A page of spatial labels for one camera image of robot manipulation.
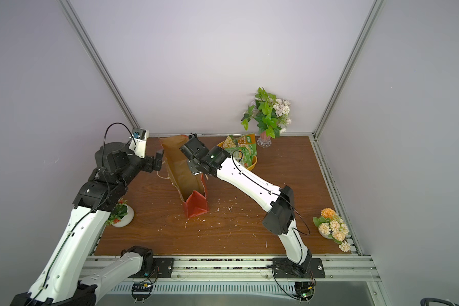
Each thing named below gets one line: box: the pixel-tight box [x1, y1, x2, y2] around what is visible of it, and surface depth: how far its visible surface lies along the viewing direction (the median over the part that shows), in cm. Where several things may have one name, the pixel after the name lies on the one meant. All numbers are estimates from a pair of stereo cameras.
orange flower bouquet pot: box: [313, 207, 352, 253], surface depth 72 cm
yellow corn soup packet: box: [216, 134, 238, 150], surface depth 108 cm
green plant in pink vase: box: [240, 86, 292, 148], surface depth 94 cm
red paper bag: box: [159, 134, 210, 219], surface depth 85 cm
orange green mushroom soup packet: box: [233, 133, 258, 169], surface depth 105 cm
